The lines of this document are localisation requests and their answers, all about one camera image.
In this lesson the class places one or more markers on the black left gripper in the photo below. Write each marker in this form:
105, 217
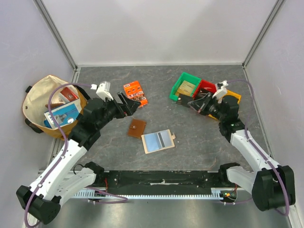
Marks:
128, 107

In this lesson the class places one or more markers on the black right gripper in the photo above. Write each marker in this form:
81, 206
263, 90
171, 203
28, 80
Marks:
204, 104

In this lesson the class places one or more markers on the dark credit card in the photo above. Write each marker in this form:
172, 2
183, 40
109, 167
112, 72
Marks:
184, 100

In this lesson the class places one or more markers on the brown leather card wallet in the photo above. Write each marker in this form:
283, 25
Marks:
136, 128

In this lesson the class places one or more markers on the beige card holder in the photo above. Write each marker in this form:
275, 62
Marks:
161, 140

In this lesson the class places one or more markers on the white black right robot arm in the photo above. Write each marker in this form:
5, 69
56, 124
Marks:
270, 184

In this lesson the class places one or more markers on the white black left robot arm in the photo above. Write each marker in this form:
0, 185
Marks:
45, 196

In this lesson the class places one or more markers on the black cards in red bin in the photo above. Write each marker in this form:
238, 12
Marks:
201, 92

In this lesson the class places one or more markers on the gold cards in green bin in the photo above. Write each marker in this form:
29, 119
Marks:
185, 88

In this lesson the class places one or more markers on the orange screw box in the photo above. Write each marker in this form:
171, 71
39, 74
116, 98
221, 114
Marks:
134, 91

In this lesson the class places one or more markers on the red plastic bin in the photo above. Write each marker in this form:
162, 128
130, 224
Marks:
204, 86

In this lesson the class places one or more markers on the yellow plastic bin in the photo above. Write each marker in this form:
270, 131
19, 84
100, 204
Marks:
237, 96

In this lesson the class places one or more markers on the green plastic bin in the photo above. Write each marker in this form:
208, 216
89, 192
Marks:
184, 77

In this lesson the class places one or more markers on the red white product box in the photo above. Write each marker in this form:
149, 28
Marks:
67, 95

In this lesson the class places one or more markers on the blue white product box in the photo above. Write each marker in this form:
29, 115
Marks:
64, 114

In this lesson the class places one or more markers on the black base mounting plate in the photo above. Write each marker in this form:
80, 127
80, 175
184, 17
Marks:
161, 182

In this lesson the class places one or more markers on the yellow canvas tote bag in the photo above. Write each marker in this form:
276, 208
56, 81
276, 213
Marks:
36, 101

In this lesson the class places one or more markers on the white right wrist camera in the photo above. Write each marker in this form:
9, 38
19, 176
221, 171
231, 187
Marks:
221, 89

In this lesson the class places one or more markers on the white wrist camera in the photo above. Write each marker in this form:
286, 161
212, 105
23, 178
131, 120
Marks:
103, 90
221, 89

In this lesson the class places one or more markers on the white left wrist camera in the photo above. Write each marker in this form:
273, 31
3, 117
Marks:
103, 90

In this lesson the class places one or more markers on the grey slotted cable duct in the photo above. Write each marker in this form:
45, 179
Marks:
92, 194

